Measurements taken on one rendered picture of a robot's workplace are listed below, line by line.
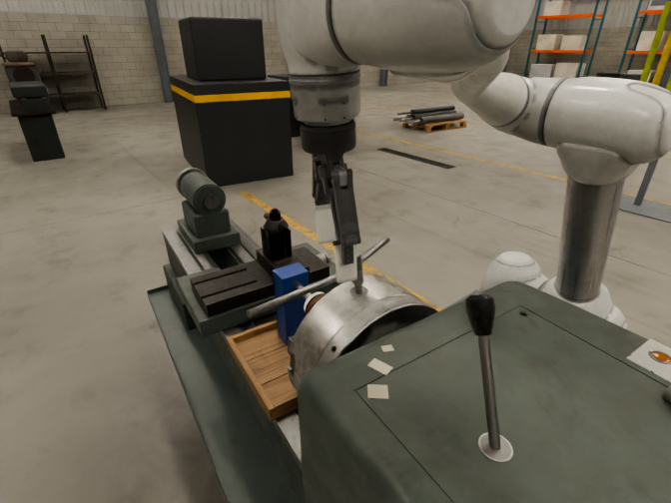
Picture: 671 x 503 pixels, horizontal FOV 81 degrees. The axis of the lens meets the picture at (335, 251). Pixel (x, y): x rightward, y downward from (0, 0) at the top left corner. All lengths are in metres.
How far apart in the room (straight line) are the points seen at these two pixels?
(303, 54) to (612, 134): 0.56
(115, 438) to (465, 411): 1.95
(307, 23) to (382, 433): 0.46
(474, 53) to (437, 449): 0.39
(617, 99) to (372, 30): 0.54
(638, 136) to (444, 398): 0.55
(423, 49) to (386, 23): 0.04
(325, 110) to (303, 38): 0.08
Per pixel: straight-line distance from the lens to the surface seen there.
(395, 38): 0.39
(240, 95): 5.29
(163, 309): 2.04
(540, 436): 0.54
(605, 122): 0.84
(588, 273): 1.11
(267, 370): 1.10
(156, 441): 2.21
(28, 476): 2.36
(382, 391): 0.53
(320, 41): 0.47
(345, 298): 0.73
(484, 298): 0.46
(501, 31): 0.37
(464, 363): 0.59
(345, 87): 0.51
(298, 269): 1.06
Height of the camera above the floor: 1.65
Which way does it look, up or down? 28 degrees down
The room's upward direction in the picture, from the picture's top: straight up
